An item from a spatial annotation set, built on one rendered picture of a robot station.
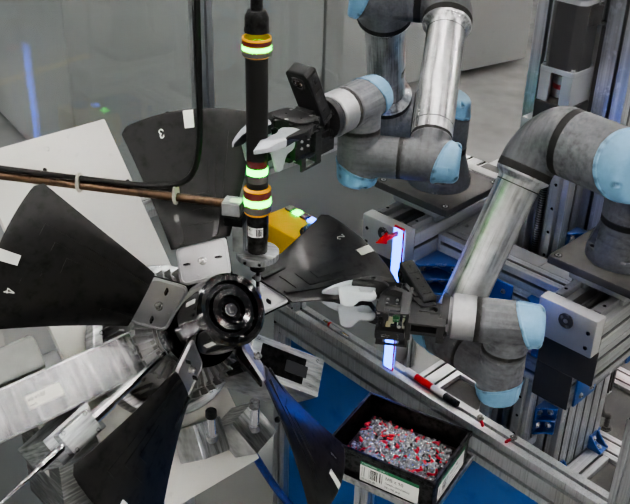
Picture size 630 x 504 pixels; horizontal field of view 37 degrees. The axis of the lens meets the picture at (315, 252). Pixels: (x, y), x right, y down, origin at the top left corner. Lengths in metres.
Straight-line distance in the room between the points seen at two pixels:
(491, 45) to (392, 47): 4.27
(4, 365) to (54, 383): 0.08
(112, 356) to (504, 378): 0.64
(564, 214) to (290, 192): 0.77
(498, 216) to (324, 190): 1.13
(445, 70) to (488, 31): 4.45
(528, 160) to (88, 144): 0.78
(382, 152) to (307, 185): 0.99
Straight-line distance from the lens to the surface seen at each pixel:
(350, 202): 2.80
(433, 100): 1.73
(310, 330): 2.12
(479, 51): 6.22
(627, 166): 1.55
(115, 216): 1.76
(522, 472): 1.84
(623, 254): 2.05
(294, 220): 2.06
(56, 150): 1.76
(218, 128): 1.61
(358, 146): 1.66
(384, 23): 1.94
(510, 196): 1.64
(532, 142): 1.62
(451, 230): 2.32
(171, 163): 1.60
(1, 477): 2.46
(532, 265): 2.22
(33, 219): 1.42
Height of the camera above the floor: 2.04
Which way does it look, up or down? 30 degrees down
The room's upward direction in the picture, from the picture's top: 2 degrees clockwise
